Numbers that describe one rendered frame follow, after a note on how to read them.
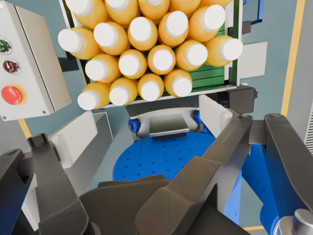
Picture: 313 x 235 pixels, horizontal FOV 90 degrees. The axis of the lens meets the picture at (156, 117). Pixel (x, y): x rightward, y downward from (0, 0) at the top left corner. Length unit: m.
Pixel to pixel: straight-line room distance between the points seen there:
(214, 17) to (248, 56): 0.30
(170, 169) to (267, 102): 1.54
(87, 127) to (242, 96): 0.39
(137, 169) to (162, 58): 0.24
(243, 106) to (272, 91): 1.31
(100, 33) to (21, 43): 0.14
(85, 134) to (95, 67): 0.19
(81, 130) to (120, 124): 1.38
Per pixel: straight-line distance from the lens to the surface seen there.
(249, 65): 0.63
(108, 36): 0.34
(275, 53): 1.74
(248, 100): 0.48
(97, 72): 0.35
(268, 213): 0.79
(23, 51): 0.39
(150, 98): 0.33
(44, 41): 0.44
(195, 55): 0.33
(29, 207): 0.77
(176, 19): 0.34
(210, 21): 0.35
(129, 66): 0.33
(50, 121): 1.81
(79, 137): 0.17
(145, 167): 0.36
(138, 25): 0.33
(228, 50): 0.36
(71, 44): 0.36
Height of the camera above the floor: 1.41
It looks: 70 degrees down
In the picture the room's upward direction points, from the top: 178 degrees clockwise
